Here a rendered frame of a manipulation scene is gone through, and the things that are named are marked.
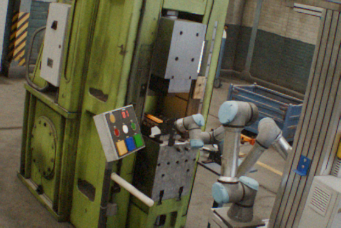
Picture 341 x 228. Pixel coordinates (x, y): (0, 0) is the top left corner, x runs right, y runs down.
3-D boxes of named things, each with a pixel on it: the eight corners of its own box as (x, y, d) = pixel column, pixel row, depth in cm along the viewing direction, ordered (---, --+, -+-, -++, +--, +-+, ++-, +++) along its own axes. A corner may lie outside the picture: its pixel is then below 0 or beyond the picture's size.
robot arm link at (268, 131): (282, 133, 256) (235, 199, 270) (281, 128, 267) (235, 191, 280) (267, 123, 256) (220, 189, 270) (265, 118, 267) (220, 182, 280)
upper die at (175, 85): (189, 92, 325) (192, 79, 322) (167, 92, 312) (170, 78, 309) (153, 77, 355) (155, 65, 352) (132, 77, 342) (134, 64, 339)
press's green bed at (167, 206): (176, 244, 362) (188, 194, 350) (140, 254, 338) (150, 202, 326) (137, 214, 402) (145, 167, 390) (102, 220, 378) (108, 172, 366)
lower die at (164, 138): (180, 139, 334) (182, 128, 331) (159, 141, 321) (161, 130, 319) (145, 121, 364) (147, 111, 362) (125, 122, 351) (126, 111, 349)
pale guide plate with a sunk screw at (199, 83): (201, 98, 352) (206, 77, 348) (193, 99, 346) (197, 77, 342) (200, 97, 354) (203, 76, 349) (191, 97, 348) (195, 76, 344)
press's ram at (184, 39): (205, 79, 331) (215, 25, 321) (164, 78, 306) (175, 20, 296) (168, 66, 361) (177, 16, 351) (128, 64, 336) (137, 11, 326)
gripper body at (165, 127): (161, 121, 281) (179, 116, 276) (165, 135, 282) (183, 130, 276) (156, 123, 275) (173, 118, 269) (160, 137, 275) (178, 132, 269)
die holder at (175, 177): (188, 194, 350) (200, 141, 339) (150, 202, 326) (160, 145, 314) (145, 167, 390) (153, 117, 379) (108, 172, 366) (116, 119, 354)
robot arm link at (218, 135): (265, 99, 240) (215, 131, 280) (249, 98, 235) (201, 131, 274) (270, 119, 236) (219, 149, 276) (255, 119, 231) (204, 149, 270)
